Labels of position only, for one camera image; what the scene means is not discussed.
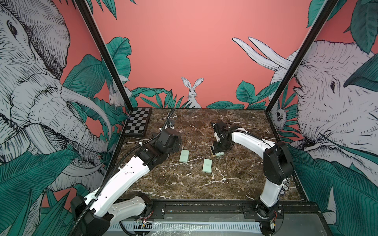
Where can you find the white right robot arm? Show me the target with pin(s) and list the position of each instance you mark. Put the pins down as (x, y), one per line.
(277, 159)

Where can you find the mint green closed box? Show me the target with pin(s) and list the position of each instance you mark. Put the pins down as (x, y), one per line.
(207, 166)

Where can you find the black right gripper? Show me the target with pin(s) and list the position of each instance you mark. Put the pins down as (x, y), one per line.
(216, 149)

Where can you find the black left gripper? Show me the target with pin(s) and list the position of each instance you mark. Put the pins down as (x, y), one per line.
(176, 145)

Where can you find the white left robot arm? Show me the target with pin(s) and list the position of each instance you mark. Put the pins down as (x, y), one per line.
(95, 213)

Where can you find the black white checkerboard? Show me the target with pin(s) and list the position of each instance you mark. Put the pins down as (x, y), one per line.
(138, 121)

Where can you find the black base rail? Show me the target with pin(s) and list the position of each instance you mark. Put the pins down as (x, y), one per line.
(161, 208)

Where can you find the white slotted cable duct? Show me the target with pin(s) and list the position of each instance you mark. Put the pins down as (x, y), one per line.
(181, 226)

